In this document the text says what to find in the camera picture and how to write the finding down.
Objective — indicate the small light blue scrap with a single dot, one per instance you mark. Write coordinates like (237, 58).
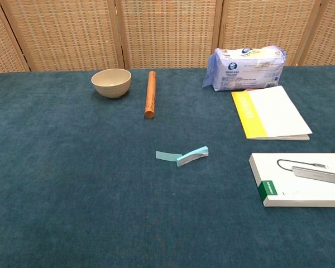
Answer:
(166, 155)

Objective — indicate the blue sticky note pad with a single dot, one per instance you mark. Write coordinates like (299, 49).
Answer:
(192, 156)

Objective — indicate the wooden rolling pin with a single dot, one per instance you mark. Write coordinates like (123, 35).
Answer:
(150, 95)

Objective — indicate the beige round bowl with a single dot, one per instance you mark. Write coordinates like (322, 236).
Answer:
(111, 82)

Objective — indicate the teal table cloth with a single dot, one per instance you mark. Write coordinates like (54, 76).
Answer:
(100, 181)

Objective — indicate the blue white tissue pack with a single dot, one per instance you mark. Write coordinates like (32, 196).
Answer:
(245, 72)

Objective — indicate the woven wooden folding screen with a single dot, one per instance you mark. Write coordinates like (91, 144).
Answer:
(167, 33)

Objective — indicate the yellow white booklet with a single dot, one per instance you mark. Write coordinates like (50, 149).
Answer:
(270, 114)

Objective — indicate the white usb hub box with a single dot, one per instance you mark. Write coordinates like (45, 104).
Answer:
(301, 181)

